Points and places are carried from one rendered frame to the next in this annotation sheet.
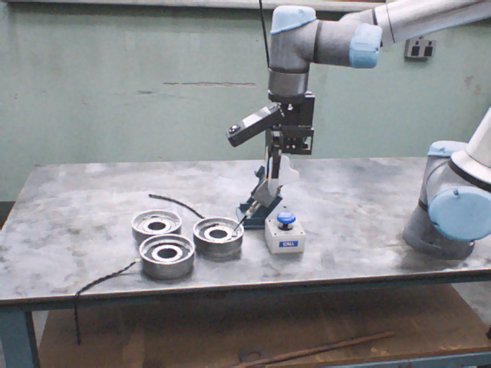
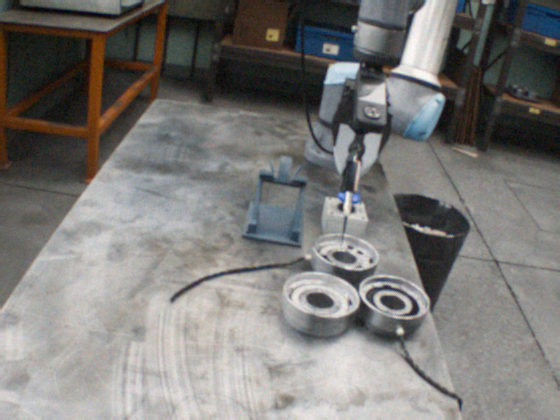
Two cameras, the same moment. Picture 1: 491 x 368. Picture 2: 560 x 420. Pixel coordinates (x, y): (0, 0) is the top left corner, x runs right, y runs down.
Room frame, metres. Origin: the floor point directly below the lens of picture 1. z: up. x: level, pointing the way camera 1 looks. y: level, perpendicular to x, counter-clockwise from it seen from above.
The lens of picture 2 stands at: (0.92, 0.85, 1.28)
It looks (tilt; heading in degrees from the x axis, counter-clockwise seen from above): 27 degrees down; 277
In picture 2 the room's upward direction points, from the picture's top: 11 degrees clockwise
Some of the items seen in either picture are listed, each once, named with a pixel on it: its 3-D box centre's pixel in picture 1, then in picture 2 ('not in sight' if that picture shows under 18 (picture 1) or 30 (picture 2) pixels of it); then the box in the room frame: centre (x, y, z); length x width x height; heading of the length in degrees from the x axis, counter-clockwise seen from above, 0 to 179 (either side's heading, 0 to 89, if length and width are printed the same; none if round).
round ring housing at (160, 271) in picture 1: (167, 257); (391, 306); (0.83, 0.14, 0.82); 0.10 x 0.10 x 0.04
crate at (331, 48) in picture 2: not in sight; (330, 41); (1.38, -3.54, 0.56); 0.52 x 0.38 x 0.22; 8
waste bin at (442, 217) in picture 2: not in sight; (413, 262); (0.65, -1.12, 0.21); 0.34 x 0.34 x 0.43
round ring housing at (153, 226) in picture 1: (156, 229); (319, 305); (0.93, 0.18, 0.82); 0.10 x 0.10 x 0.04
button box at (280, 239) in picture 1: (287, 234); (344, 217); (0.93, -0.09, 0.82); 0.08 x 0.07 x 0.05; 101
